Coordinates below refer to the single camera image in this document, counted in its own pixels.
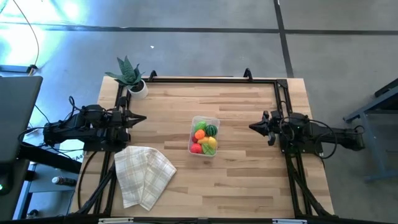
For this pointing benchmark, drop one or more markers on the black aluminium table frame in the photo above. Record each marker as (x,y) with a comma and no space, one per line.
(217,80)

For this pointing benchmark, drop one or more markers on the green oval fruit toy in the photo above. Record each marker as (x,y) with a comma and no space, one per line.
(200,125)

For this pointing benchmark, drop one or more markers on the white paper sheet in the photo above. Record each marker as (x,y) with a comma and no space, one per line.
(73,152)

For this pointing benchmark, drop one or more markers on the dark table edge clamp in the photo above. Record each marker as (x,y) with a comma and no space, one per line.
(152,74)
(247,74)

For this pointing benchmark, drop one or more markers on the small potted green plant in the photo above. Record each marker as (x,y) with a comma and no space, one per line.
(138,90)

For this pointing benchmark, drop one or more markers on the blue-legged work table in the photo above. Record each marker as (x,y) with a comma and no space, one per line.
(379,105)

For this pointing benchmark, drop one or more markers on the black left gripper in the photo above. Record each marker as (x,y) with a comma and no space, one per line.
(119,124)

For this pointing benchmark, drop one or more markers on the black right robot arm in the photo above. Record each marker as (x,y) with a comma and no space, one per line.
(335,138)

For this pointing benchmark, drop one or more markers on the striped green watermelon toy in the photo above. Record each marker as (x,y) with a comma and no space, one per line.
(211,130)

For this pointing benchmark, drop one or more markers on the light green toy leaf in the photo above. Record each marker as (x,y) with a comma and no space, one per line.
(207,150)

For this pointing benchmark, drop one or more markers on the small red strawberry toy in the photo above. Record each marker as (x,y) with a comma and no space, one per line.
(194,139)

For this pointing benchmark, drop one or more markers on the beige plaid cloth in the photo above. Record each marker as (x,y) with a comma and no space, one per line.
(140,174)

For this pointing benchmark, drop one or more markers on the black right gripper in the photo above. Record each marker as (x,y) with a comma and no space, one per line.
(275,127)

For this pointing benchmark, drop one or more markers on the yellow banana toy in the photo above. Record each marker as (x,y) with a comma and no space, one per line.
(202,141)

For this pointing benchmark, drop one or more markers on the yellow lemon toy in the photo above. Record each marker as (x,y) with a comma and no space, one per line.
(212,142)

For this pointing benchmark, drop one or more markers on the red bell pepper toy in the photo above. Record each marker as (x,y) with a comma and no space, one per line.
(196,148)

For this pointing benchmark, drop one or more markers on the white table edge bracket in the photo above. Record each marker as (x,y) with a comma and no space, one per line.
(115,220)
(289,221)

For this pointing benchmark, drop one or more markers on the orange pumpkin toy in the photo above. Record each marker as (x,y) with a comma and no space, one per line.
(199,134)

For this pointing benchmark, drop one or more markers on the dark bottle white cap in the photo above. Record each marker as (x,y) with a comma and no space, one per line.
(63,181)

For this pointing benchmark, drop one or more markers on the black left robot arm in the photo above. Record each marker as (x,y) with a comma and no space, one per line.
(68,132)

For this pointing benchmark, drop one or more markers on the clear plastic tupperware container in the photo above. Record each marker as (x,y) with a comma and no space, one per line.
(205,119)

